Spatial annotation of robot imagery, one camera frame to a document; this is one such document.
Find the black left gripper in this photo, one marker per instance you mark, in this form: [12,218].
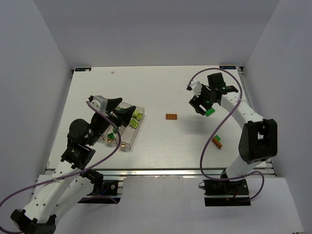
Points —
[112,113]

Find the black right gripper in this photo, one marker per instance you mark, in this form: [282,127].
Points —
[203,103]

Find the dark green square lego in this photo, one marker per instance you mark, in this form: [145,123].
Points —
[209,112]

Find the pale green curved lego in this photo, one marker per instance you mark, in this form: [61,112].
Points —
[136,113]

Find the lime green square lego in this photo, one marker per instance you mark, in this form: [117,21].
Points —
[139,116]

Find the dark green sloped lego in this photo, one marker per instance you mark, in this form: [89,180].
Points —
[111,136]

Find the orange lego plate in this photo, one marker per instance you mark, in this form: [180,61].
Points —
[171,116]

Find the orange long lego brick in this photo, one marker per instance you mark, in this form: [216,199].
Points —
[217,143]

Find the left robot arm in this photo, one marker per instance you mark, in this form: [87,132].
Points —
[71,181]

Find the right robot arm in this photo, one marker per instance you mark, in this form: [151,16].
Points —
[230,102]

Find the clear plastic container left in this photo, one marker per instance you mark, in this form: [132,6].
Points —
[121,128]

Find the clear plastic container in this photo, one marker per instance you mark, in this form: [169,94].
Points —
[121,128]
[129,136]

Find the clear plastic container right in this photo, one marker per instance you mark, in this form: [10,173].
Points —
[129,136]

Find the blue label right corner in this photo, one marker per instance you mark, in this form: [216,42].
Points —
[227,67]

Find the blue label corner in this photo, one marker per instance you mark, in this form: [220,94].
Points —
[227,67]
[83,69]

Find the blue label left corner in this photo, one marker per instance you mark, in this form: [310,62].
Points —
[83,69]

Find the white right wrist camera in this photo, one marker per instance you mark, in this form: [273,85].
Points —
[195,86]

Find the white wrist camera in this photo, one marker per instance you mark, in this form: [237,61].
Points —
[195,86]
[97,103]

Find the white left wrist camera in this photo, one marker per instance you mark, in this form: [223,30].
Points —
[97,103]

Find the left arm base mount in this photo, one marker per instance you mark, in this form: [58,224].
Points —
[108,192]

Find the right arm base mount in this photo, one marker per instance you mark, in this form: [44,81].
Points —
[225,193]

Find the aluminium table frame rail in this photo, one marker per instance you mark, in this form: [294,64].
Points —
[258,141]

